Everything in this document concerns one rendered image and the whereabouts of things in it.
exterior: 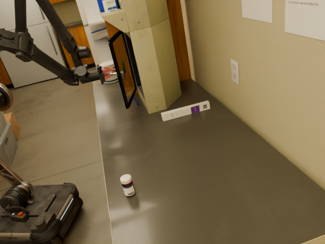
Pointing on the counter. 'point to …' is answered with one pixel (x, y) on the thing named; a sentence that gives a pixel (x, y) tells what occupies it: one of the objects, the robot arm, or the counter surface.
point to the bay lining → (133, 60)
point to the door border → (118, 71)
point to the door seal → (118, 67)
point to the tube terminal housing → (153, 52)
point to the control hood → (116, 19)
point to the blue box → (103, 5)
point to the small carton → (109, 6)
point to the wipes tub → (111, 75)
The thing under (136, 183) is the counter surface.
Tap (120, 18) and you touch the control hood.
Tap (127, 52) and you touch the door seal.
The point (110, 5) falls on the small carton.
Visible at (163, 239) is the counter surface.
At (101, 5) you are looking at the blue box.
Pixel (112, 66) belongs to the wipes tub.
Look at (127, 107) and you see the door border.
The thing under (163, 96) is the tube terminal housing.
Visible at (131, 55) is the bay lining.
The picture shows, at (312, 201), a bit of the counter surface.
